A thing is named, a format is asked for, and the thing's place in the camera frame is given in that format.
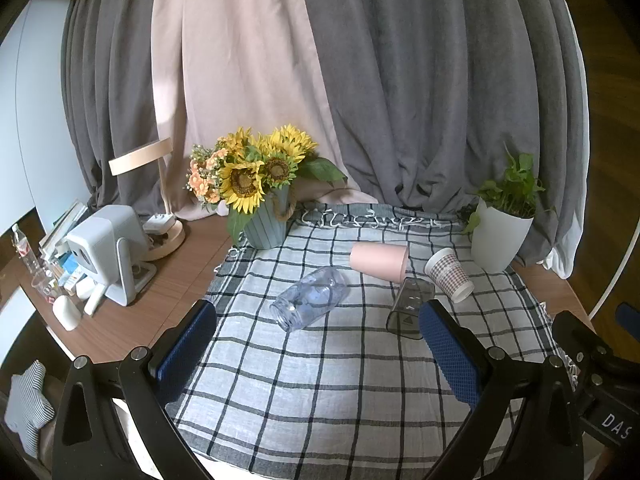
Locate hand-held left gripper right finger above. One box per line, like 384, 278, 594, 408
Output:
419, 300, 586, 480

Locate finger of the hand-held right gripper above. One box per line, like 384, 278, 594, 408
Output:
616, 302, 640, 332

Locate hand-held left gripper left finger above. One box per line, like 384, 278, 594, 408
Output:
50, 299, 218, 480

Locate dark transparent cup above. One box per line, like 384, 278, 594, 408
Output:
386, 276, 436, 341

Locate patterned paper cup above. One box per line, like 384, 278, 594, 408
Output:
425, 247, 475, 304

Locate pink cup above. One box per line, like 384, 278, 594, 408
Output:
350, 243, 410, 281

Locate white tube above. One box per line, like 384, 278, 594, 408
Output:
82, 280, 109, 316

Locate white charger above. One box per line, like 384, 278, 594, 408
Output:
144, 212, 177, 235

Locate checked tablecloth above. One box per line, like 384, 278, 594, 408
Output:
165, 203, 576, 476

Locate green plant in white pot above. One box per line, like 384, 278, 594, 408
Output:
462, 142, 559, 274

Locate clear plastic jar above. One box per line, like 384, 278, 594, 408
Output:
270, 266, 349, 331

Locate white projector on stand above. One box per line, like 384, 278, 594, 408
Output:
65, 205, 157, 307

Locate small blue and white boxes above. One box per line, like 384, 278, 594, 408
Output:
54, 250, 97, 297

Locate ribbed blue-green vase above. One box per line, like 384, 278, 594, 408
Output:
243, 185, 297, 251

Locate white desk lamp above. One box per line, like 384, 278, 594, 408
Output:
109, 138, 187, 261

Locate clear drinking glass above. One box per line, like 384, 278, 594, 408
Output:
31, 270, 64, 302

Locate striped star pillow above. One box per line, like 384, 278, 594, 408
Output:
4, 360, 56, 459

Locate row of books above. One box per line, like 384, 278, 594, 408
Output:
39, 200, 92, 262

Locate sunflower bouquet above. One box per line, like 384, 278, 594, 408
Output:
186, 125, 348, 247

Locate clear plastic bottle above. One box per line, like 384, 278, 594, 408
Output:
11, 225, 42, 272

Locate grey curtain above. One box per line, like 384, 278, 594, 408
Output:
295, 0, 587, 267
60, 0, 192, 211

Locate pink curtain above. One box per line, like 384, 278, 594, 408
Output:
150, 0, 383, 222

